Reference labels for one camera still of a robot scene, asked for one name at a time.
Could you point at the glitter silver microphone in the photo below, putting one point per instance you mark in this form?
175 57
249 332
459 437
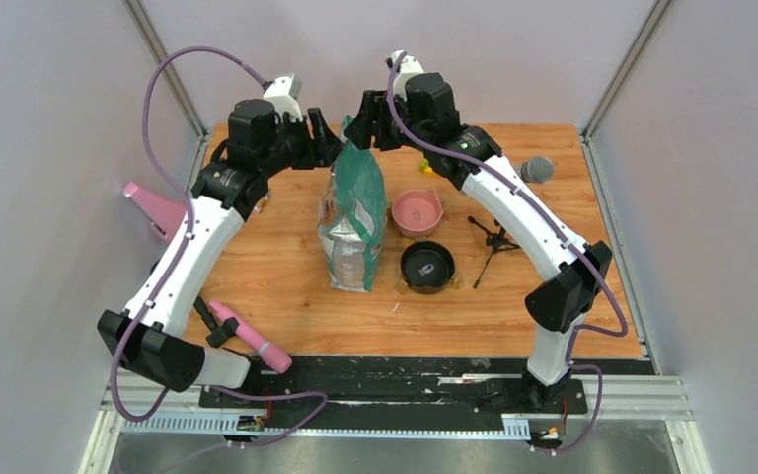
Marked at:
537 170

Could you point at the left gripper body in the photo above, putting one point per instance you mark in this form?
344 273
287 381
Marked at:
304 151

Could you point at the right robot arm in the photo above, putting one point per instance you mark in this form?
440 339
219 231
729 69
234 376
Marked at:
573 271

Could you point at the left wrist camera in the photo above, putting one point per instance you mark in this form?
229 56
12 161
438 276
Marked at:
283 92

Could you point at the yellow green triangular toy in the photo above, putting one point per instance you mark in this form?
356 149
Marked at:
425 168

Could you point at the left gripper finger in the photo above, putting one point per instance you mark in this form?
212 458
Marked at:
323 136
328 150

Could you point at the black mounting rail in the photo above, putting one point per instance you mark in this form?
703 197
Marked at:
409 394

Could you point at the green dog food bag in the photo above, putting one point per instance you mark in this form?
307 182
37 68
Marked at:
352 218

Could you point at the black pet bowl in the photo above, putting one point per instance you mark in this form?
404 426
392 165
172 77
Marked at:
427 267

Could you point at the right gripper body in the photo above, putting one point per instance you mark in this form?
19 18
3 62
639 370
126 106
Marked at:
391 135

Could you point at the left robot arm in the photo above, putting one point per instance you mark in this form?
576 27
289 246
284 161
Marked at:
146 337

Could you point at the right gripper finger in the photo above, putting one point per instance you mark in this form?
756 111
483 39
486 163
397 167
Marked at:
370 109
360 132

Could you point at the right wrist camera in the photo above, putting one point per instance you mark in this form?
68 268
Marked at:
403 67

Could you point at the pink pet bowl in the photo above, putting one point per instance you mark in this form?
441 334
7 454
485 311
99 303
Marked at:
417 213

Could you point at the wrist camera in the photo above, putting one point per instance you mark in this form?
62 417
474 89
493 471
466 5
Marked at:
283 92
403 67

